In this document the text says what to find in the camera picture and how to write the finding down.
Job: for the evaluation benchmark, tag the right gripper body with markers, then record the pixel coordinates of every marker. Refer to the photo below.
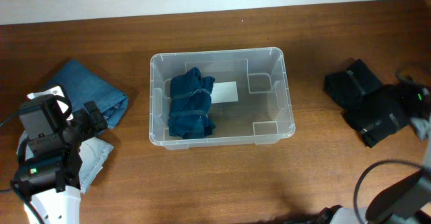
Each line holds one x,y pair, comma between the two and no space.
415,103

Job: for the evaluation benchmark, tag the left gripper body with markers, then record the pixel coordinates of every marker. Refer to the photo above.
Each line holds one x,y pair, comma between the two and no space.
89,120

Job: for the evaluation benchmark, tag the large black taped garment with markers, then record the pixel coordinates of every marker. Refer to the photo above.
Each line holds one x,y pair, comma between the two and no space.
380,115

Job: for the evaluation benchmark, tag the small black taped garment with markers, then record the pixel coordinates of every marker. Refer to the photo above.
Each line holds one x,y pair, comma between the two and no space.
353,79

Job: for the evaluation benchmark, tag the teal taped garment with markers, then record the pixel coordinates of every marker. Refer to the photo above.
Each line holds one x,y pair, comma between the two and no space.
190,96

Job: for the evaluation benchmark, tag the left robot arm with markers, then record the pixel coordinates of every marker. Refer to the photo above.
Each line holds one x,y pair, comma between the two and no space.
43,118

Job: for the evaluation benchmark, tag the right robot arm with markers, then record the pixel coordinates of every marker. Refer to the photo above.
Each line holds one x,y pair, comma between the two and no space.
401,202

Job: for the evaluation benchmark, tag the light blue folded jeans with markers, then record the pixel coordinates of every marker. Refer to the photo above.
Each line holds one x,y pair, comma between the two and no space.
94,160

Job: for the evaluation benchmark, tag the dark blue folded jeans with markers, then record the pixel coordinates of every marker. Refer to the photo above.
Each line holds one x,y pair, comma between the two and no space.
81,86

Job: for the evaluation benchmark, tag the white label in bin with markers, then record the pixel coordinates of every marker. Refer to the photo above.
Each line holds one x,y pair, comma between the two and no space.
224,92

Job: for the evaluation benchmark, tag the clear plastic storage bin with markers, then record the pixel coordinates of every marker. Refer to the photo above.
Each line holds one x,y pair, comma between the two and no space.
262,115

